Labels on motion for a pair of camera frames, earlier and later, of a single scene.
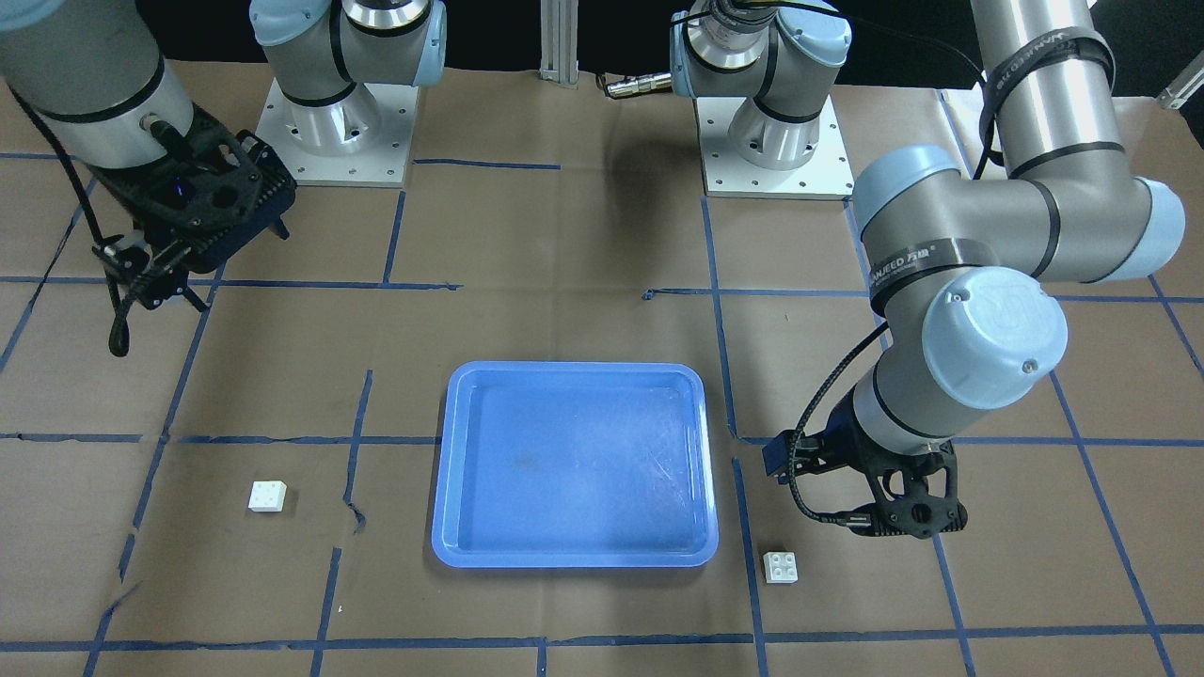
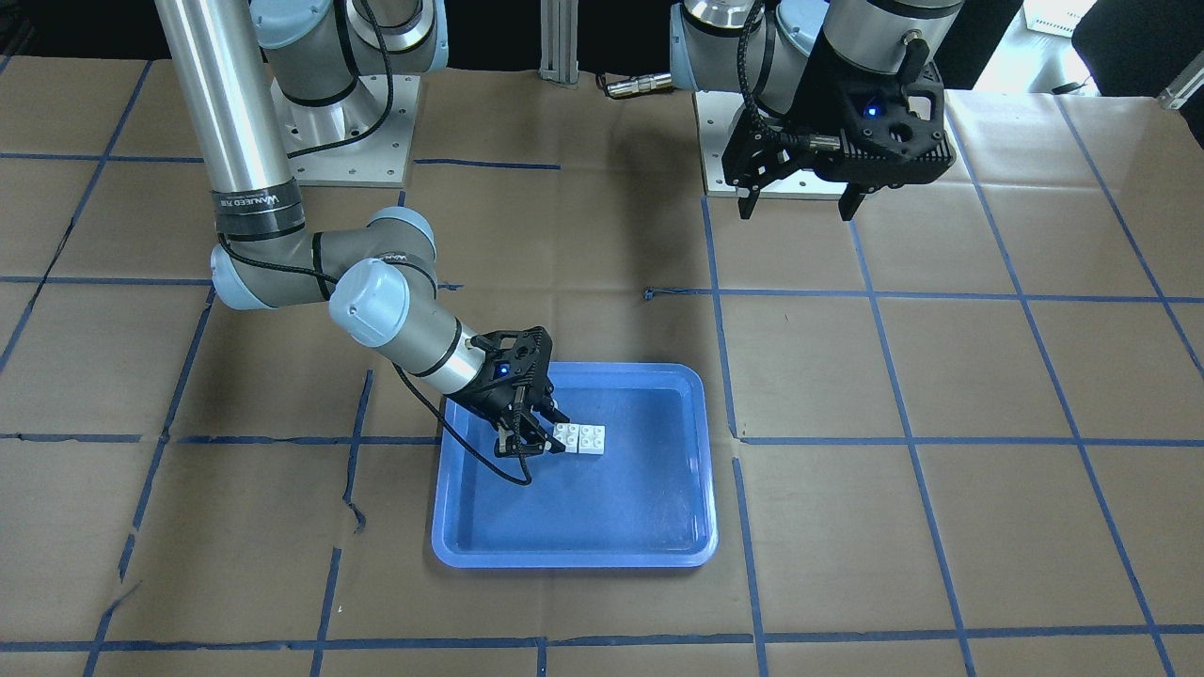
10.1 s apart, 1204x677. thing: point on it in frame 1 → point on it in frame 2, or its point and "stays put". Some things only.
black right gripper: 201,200 → 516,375
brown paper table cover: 246,489 stays put
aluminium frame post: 559,41 stays put
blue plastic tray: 575,464 stays put
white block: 267,495 → 566,434
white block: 781,567 → 592,439
